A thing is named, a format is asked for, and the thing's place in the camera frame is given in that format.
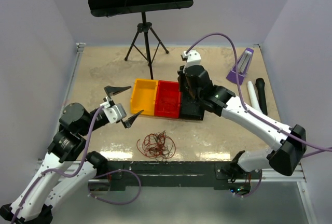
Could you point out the purple metronome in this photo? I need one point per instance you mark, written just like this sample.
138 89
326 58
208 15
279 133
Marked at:
240 69

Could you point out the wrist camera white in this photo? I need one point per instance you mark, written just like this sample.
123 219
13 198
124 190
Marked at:
191 58
114 112

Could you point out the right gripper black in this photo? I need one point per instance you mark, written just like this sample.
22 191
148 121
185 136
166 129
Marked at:
182 75

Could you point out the yellow plastic bin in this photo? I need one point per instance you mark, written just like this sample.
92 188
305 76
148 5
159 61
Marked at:
144 96

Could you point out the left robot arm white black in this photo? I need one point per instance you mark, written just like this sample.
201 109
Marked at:
68 165

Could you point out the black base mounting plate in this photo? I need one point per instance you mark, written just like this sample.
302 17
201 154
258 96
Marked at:
209 174

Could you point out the black microphone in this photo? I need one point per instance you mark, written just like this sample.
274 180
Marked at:
260 86

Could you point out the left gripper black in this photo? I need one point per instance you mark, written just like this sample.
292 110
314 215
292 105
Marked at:
113 90

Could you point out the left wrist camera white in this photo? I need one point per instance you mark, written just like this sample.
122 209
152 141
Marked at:
114 112

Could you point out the black plastic bin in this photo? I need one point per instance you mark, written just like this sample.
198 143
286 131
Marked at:
190 109

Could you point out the red plastic bin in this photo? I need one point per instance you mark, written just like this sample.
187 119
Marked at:
168 99

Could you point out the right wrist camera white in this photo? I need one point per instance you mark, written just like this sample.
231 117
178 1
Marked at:
191 58

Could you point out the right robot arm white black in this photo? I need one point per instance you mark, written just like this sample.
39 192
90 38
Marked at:
284 152

